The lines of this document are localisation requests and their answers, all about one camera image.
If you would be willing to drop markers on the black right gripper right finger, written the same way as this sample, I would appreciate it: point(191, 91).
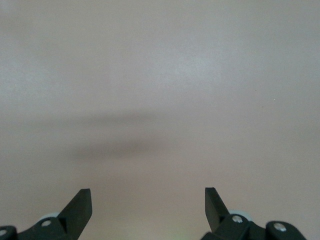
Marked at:
point(213, 210)

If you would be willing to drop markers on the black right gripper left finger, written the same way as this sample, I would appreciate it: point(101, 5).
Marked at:
point(77, 212)

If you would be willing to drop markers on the brown table mat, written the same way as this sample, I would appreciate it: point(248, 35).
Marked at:
point(75, 75)

